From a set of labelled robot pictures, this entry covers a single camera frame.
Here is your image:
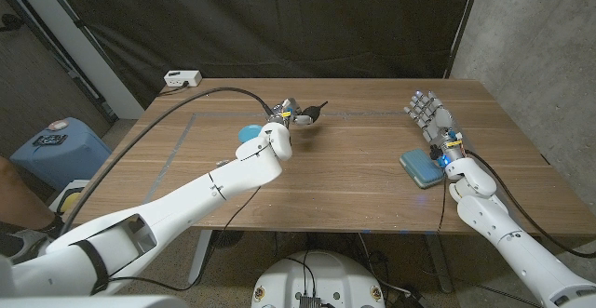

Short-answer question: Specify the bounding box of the black backdrop stand pole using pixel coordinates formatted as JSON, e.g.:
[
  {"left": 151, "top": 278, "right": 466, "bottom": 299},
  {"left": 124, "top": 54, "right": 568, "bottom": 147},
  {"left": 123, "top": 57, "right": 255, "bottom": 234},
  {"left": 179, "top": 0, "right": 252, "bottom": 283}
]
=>
[
  {"left": 34, "top": 0, "right": 117, "bottom": 123},
  {"left": 444, "top": 0, "right": 483, "bottom": 79}
]

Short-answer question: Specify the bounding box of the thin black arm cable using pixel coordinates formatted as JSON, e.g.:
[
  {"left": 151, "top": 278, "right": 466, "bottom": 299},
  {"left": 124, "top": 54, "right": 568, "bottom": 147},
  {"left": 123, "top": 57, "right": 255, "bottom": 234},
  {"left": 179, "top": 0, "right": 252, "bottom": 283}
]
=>
[
  {"left": 437, "top": 177, "right": 448, "bottom": 234},
  {"left": 109, "top": 184, "right": 262, "bottom": 293}
]

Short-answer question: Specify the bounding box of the white power strip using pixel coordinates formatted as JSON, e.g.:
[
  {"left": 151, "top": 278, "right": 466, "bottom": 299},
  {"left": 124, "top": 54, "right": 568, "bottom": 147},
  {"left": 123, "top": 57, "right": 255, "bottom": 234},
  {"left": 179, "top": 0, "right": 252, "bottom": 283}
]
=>
[{"left": 163, "top": 69, "right": 203, "bottom": 88}]

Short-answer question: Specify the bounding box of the black smartphone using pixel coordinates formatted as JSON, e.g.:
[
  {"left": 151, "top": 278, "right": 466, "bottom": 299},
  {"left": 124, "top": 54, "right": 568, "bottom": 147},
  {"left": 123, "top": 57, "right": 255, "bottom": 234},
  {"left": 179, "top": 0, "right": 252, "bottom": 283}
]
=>
[{"left": 32, "top": 133, "right": 68, "bottom": 147}]

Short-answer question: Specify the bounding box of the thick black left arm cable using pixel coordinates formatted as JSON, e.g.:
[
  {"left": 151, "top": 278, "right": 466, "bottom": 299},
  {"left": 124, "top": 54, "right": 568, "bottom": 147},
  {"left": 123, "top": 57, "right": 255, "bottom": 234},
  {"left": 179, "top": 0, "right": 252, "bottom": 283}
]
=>
[{"left": 60, "top": 87, "right": 276, "bottom": 234}]

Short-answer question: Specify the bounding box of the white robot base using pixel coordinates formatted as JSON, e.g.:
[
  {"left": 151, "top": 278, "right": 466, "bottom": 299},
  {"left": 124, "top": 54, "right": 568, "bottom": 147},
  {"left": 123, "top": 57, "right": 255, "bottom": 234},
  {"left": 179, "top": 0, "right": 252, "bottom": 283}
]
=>
[{"left": 251, "top": 249, "right": 386, "bottom": 308}]

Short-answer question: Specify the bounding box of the black round floor fan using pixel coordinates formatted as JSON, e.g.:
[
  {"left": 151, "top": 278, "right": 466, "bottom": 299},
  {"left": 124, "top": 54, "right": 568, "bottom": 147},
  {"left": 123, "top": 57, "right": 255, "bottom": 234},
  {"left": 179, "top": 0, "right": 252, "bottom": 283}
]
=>
[{"left": 211, "top": 230, "right": 245, "bottom": 249}]

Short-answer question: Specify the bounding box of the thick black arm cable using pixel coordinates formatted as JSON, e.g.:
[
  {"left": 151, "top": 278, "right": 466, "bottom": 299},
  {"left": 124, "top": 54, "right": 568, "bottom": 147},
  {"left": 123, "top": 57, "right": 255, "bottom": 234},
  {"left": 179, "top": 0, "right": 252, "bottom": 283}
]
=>
[
  {"left": 465, "top": 149, "right": 596, "bottom": 259},
  {"left": 60, "top": 87, "right": 276, "bottom": 234}
]

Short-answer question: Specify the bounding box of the black backdrop cloth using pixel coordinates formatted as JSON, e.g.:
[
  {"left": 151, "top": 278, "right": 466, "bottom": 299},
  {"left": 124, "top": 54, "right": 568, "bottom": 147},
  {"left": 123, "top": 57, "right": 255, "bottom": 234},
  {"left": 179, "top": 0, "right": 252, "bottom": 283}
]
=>
[{"left": 46, "top": 0, "right": 474, "bottom": 109}]

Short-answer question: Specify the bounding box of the grey table leg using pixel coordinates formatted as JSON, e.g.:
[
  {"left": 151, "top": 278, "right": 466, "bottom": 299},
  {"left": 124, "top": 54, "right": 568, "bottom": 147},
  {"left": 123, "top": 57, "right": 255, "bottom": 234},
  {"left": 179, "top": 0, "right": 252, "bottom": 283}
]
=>
[
  {"left": 423, "top": 233, "right": 455, "bottom": 294},
  {"left": 188, "top": 229, "right": 214, "bottom": 286}
]

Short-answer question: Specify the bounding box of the blue round plate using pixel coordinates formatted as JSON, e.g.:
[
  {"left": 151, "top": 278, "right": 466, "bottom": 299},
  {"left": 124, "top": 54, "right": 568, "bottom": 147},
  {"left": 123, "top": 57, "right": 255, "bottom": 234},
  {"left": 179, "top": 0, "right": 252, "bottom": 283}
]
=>
[{"left": 237, "top": 124, "right": 264, "bottom": 144}]

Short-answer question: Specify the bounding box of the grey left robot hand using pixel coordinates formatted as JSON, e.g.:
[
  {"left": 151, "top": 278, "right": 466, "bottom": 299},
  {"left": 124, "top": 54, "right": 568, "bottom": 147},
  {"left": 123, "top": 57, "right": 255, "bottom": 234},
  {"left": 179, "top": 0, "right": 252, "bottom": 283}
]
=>
[{"left": 267, "top": 97, "right": 316, "bottom": 130}]

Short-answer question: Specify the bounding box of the black rubber air blower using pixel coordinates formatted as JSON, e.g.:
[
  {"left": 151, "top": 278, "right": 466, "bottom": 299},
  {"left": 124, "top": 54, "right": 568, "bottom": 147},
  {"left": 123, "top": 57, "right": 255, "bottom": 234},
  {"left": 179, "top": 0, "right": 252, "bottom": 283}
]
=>
[{"left": 300, "top": 100, "right": 329, "bottom": 124}]

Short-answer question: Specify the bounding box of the black power strip cord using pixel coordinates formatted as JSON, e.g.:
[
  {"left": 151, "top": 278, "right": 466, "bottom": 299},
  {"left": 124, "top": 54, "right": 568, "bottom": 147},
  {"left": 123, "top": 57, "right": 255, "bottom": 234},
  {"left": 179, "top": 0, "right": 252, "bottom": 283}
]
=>
[{"left": 156, "top": 82, "right": 190, "bottom": 98}]

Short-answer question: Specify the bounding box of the teal toy box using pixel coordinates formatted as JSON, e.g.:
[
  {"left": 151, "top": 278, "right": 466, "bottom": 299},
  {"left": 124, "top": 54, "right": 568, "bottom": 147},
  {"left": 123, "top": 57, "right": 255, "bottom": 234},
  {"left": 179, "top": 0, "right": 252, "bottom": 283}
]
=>
[{"left": 399, "top": 147, "right": 445, "bottom": 190}]

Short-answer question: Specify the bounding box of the person's bare leg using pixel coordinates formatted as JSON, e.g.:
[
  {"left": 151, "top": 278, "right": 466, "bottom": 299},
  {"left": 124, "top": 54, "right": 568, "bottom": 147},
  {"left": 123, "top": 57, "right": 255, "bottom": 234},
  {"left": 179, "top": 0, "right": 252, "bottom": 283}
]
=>
[{"left": 0, "top": 156, "right": 61, "bottom": 234}]

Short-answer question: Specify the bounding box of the blue storage bin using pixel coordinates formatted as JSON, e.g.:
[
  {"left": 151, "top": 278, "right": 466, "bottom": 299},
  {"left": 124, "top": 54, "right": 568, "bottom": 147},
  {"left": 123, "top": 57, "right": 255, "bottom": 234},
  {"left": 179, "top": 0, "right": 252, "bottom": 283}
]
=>
[{"left": 8, "top": 116, "right": 113, "bottom": 192}]

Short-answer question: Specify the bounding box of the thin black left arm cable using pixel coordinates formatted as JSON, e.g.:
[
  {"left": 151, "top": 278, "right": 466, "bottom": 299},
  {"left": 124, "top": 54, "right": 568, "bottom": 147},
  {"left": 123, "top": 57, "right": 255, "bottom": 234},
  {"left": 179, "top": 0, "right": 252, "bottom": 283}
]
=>
[{"left": 109, "top": 184, "right": 262, "bottom": 293}]

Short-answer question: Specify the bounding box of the grey sneaker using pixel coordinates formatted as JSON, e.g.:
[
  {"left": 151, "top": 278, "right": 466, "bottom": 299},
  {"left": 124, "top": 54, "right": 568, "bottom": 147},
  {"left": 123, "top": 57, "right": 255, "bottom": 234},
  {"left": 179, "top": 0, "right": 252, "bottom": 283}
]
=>
[{"left": 0, "top": 228, "right": 52, "bottom": 265}]

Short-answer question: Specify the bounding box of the white and yellow floor object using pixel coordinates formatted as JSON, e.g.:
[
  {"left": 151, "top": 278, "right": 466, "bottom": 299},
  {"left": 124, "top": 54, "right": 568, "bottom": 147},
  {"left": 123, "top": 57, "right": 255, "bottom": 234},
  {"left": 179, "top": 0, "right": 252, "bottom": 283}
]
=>
[{"left": 48, "top": 180, "right": 89, "bottom": 216}]

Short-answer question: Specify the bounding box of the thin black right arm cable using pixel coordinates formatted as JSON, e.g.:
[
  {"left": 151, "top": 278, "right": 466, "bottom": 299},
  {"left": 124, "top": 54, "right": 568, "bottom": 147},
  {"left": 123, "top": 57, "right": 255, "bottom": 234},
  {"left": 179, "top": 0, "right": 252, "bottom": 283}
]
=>
[{"left": 437, "top": 177, "right": 448, "bottom": 234}]

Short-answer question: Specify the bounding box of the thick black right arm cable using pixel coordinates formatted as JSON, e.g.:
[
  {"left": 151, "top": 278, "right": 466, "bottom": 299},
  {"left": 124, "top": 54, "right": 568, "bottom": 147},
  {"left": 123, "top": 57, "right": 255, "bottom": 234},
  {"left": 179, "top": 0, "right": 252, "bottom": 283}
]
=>
[{"left": 465, "top": 149, "right": 596, "bottom": 259}]

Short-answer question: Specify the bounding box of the white robot torso edge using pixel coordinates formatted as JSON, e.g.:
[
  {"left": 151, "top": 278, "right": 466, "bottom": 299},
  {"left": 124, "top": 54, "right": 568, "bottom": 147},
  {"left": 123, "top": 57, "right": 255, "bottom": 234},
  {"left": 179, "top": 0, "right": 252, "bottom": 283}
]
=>
[{"left": 0, "top": 295, "right": 187, "bottom": 308}]

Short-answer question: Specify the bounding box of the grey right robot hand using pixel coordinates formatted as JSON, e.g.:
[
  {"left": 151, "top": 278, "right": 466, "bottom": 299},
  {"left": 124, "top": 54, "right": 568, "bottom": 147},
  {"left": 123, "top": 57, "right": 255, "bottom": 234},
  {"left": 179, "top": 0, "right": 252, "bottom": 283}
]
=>
[{"left": 402, "top": 90, "right": 465, "bottom": 160}]

